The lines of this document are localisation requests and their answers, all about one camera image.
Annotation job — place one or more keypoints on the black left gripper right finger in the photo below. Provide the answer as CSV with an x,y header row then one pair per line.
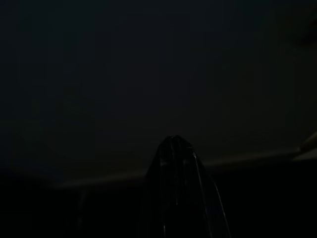
x,y
195,198

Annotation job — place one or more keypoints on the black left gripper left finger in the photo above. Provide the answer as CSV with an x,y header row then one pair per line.
x,y
161,178

